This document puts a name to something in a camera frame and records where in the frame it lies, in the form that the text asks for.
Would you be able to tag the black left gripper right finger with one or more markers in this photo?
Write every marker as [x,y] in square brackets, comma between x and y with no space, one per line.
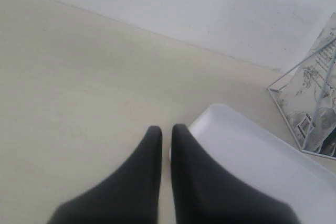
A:
[204,192]

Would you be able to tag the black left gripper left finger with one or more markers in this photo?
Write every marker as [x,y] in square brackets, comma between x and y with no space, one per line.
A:
[128,195]

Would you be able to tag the grey white illustrated book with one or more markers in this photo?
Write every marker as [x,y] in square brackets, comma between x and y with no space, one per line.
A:
[308,99]

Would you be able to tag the white plastic tray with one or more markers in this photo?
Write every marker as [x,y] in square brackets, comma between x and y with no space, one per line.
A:
[266,163]

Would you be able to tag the white wire book rack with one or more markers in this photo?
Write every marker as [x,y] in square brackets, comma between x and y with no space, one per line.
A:
[274,89]

